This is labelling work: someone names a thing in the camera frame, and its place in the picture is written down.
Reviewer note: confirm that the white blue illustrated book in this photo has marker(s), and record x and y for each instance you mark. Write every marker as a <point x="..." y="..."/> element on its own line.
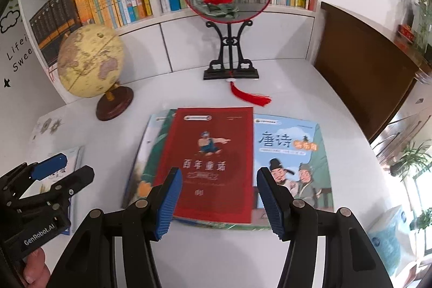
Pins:
<point x="76" y="156"/>

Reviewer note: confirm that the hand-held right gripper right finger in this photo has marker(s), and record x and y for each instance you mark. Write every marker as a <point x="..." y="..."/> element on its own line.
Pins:
<point x="270" y="200"/>

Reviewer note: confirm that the green book under stack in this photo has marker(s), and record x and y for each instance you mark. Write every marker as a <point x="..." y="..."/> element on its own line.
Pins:
<point x="146" y="136"/>

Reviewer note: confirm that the red seated figure book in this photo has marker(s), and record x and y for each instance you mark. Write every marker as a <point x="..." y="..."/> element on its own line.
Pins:
<point x="209" y="153"/>

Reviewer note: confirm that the tall green plant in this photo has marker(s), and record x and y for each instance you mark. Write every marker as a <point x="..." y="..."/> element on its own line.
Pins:
<point x="418" y="14"/>

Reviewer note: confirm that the white bookshelf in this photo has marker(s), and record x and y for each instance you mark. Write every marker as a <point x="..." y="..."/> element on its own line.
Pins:
<point x="175" y="41"/>

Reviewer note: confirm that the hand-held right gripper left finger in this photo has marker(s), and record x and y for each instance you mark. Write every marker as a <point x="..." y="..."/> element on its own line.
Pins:
<point x="168" y="203"/>

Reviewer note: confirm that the red box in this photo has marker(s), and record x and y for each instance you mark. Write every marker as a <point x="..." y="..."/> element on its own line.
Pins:
<point x="405" y="33"/>

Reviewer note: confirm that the person's left hand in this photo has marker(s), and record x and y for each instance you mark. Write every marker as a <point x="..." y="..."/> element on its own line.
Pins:
<point x="35" y="269"/>

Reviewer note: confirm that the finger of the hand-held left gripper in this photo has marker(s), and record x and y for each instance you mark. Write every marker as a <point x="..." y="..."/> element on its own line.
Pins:
<point x="50" y="166"/>
<point x="77" y="177"/>

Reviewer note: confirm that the brown wooden cabinet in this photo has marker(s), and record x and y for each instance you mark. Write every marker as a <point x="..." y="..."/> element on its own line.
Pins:
<point x="354" y="72"/>

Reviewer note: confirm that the black carved fan stand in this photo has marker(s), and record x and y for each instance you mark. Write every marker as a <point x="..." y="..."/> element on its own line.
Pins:
<point x="231" y="72"/>

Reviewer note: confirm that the white side cabinet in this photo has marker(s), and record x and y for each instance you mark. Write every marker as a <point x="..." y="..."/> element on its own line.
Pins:
<point x="405" y="116"/>

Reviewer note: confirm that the yellow globe on wooden base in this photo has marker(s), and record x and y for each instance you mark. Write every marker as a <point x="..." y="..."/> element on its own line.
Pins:
<point x="87" y="62"/>

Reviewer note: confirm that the red tassel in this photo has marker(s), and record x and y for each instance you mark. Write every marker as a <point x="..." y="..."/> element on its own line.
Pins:
<point x="249" y="99"/>

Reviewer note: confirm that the green potted plant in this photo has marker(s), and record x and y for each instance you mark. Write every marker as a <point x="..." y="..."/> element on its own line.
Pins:
<point x="423" y="219"/>
<point x="410" y="159"/>

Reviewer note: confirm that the blue white tissue pack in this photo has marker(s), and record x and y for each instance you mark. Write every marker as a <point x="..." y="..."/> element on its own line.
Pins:
<point x="388" y="240"/>

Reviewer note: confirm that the light blue two-men book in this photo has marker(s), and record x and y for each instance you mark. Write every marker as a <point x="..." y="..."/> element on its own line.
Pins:
<point x="287" y="143"/>

